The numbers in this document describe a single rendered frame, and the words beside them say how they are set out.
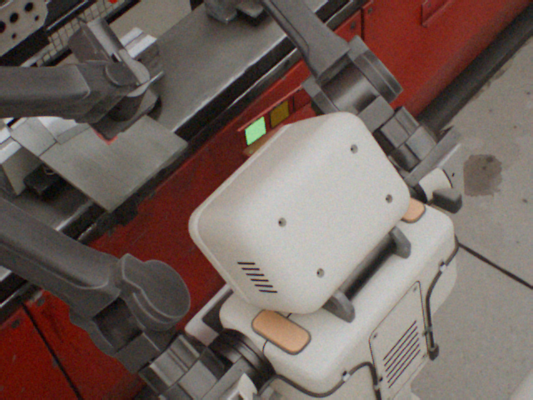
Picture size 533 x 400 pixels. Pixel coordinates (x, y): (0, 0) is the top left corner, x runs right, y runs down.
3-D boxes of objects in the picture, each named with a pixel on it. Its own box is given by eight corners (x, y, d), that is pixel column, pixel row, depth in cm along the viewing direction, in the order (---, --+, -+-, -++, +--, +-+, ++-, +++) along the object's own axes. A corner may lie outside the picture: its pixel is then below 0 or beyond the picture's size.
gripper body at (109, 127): (78, 112, 139) (83, 94, 132) (127, 73, 143) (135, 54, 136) (107, 143, 139) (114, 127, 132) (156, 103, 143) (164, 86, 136)
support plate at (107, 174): (110, 213, 147) (108, 210, 146) (10, 137, 159) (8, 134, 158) (188, 145, 154) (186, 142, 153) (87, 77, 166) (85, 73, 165)
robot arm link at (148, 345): (141, 384, 105) (171, 362, 102) (80, 319, 103) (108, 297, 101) (171, 341, 113) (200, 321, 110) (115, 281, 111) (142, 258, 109)
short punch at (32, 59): (9, 87, 153) (-10, 45, 146) (2, 82, 154) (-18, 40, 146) (54, 52, 157) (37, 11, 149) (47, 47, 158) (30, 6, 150)
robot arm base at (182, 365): (181, 441, 100) (253, 362, 105) (131, 388, 99) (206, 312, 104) (160, 437, 108) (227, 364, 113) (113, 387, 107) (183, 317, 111)
